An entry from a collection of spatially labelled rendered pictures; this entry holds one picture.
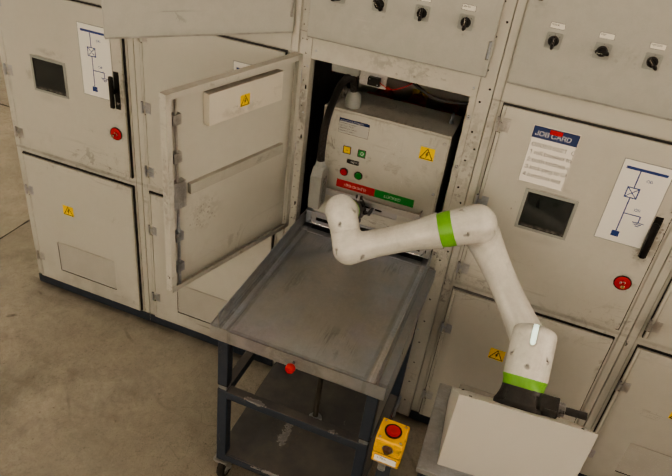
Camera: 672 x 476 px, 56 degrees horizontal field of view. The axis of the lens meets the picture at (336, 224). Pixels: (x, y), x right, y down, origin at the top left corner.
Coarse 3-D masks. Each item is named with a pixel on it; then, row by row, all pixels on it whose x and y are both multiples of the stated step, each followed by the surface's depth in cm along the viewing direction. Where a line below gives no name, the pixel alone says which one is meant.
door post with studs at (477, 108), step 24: (504, 24) 198; (480, 96) 211; (480, 120) 215; (456, 168) 227; (456, 192) 232; (432, 264) 251; (432, 288) 256; (432, 312) 262; (408, 384) 287; (408, 408) 294
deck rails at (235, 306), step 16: (288, 240) 254; (272, 256) 241; (256, 272) 230; (272, 272) 238; (240, 288) 219; (256, 288) 229; (416, 288) 230; (240, 304) 221; (224, 320) 214; (400, 320) 224; (384, 352) 210; (384, 368) 204
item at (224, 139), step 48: (192, 96) 196; (240, 96) 209; (288, 96) 235; (192, 144) 205; (240, 144) 224; (288, 144) 247; (192, 192) 212; (240, 192) 236; (288, 192) 256; (192, 240) 225; (240, 240) 248
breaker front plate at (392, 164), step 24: (336, 120) 240; (360, 120) 236; (336, 144) 245; (360, 144) 241; (384, 144) 238; (408, 144) 234; (432, 144) 231; (336, 168) 250; (360, 168) 246; (384, 168) 243; (408, 168) 239; (432, 168) 235; (408, 192) 244; (432, 192) 240; (384, 216) 253
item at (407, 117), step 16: (368, 96) 251; (352, 112) 236; (368, 112) 238; (384, 112) 239; (400, 112) 241; (416, 112) 243; (432, 112) 245; (416, 128) 230; (432, 128) 232; (448, 128) 234; (448, 160) 238; (448, 176) 256; (368, 208) 255
